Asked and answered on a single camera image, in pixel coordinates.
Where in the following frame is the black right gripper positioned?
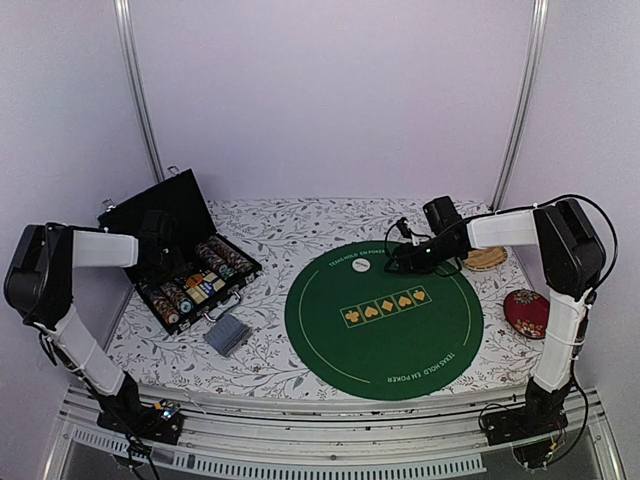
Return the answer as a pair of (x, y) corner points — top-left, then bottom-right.
(389, 235), (458, 275)

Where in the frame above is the white dealer button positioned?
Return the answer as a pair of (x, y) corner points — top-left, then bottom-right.
(351, 257), (371, 273)

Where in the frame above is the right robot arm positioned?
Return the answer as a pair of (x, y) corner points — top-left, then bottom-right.
(383, 194), (617, 436)

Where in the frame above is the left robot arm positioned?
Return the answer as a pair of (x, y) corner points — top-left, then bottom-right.
(3, 210), (182, 434)

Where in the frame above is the round green poker mat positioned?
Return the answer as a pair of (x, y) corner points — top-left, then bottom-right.
(284, 241), (484, 401)

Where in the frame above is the round woven bamboo tray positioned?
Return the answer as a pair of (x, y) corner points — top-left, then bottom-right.
(463, 247), (508, 272)

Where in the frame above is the red floral round box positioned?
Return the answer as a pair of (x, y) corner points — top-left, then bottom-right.
(503, 289), (550, 340)

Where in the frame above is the poker chip row right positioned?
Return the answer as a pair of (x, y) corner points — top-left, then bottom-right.
(195, 236), (252, 280)

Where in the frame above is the poker chip row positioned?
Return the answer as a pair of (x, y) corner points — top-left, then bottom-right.
(141, 285), (180, 325)
(195, 236), (252, 280)
(160, 282), (193, 313)

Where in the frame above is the floral patterned tablecloth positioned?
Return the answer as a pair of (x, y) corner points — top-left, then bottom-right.
(108, 198), (544, 400)

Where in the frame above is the grey card stack holder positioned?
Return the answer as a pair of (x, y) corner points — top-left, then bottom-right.
(204, 314), (251, 357)

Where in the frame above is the blue playing card deck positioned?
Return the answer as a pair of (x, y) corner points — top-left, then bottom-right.
(185, 272), (225, 304)

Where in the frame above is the black poker chip case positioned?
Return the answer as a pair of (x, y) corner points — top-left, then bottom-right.
(98, 170), (262, 334)

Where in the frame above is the poker chip row middle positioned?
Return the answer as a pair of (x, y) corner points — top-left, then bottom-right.
(160, 282), (193, 313)

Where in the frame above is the poker chip row left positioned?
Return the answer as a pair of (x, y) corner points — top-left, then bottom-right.
(141, 285), (180, 325)

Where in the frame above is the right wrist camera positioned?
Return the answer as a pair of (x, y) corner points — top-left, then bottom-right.
(394, 217), (415, 243)

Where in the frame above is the aluminium front rail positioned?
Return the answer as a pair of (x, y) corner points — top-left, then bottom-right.
(45, 386), (625, 479)

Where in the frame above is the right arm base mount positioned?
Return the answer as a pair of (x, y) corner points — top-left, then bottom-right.
(478, 403), (568, 446)

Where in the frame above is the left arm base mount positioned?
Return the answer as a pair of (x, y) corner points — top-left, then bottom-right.
(97, 399), (185, 446)

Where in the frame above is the right aluminium frame post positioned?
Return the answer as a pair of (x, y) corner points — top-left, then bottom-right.
(490, 0), (549, 211)

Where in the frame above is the aluminium frame post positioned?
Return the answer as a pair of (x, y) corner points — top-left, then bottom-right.
(490, 0), (549, 211)
(113, 0), (165, 183)

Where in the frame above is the left aluminium frame post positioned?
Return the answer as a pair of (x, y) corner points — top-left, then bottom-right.
(113, 0), (165, 183)

